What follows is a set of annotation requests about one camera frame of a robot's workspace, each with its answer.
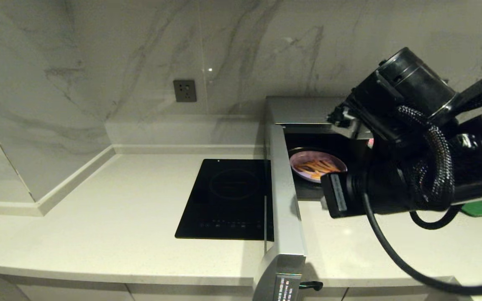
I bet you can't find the purple plate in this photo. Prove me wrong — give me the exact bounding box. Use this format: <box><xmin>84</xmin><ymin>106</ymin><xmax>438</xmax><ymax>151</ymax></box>
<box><xmin>290</xmin><ymin>150</ymin><xmax>348</xmax><ymax>184</ymax></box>

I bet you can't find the black induction cooktop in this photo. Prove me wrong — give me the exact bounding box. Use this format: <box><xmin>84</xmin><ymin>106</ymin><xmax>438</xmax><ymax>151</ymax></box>
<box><xmin>174</xmin><ymin>159</ymin><xmax>275</xmax><ymax>242</ymax></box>

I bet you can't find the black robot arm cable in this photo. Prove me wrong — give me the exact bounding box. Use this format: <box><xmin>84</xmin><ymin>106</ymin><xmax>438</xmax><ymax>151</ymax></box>
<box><xmin>360</xmin><ymin>105</ymin><xmax>482</xmax><ymax>296</ymax></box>

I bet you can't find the grey single wall socket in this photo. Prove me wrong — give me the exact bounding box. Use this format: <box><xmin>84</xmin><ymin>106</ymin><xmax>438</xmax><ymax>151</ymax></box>
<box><xmin>173</xmin><ymin>79</ymin><xmax>197</xmax><ymax>103</ymax></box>

